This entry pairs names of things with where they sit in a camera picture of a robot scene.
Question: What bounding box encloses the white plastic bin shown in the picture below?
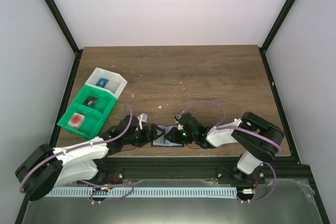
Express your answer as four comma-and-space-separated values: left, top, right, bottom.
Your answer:
85, 67, 128, 100

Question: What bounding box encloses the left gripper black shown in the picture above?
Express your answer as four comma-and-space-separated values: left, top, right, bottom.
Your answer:
123, 124, 166, 148

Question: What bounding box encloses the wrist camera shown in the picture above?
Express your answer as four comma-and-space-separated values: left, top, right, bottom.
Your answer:
174, 115, 180, 126
137, 113, 148, 130

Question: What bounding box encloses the blue card in bin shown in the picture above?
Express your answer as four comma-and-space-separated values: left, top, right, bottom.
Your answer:
96, 78, 109, 88

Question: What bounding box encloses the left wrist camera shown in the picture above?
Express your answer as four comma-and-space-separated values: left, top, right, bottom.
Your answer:
137, 113, 148, 130

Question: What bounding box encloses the black aluminium frame rail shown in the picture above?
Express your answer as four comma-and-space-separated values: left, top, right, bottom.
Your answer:
89, 156, 314, 186

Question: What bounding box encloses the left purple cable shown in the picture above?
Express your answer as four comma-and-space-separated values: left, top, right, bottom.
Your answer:
19, 104, 134, 193

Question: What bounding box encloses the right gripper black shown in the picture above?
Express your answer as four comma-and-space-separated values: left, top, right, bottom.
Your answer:
164, 127, 196, 145

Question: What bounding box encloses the green plastic bin middle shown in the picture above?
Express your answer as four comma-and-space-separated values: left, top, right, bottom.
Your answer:
72, 85, 117, 118

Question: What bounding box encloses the red and white card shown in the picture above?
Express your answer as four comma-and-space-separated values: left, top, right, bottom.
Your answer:
67, 113, 86, 129

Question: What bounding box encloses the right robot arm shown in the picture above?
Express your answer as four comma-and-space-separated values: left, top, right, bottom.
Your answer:
164, 112, 285, 184

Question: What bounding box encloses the green plastic bin front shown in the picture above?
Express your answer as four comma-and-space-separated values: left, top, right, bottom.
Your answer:
57, 103, 106, 139

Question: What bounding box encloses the light blue cable duct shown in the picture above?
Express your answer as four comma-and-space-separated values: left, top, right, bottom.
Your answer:
46, 187, 237, 199

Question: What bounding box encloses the green plastic bin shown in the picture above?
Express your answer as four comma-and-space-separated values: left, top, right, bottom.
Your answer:
72, 85, 117, 118
57, 103, 106, 139

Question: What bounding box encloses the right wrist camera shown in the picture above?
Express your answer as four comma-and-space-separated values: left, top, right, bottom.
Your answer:
174, 115, 180, 126

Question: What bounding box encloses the dark card in bin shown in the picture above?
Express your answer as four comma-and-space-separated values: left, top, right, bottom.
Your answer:
83, 96, 98, 108

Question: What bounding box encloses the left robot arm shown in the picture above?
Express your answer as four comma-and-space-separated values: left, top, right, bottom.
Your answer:
15, 115, 165, 201

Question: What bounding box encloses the black leather card holder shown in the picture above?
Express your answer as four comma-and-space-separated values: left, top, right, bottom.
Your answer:
151, 126, 185, 147

